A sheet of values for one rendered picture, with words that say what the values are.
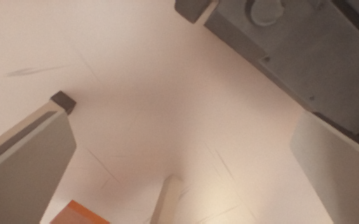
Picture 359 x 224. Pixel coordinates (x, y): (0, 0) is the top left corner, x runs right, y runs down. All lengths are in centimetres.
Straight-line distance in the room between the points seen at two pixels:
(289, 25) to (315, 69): 10
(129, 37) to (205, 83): 25
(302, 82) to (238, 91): 24
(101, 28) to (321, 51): 53
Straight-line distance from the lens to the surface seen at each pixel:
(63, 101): 81
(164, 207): 80
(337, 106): 44
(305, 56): 37
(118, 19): 61
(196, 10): 36
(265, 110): 63
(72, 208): 73
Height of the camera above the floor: 53
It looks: 54 degrees down
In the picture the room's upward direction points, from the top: 158 degrees counter-clockwise
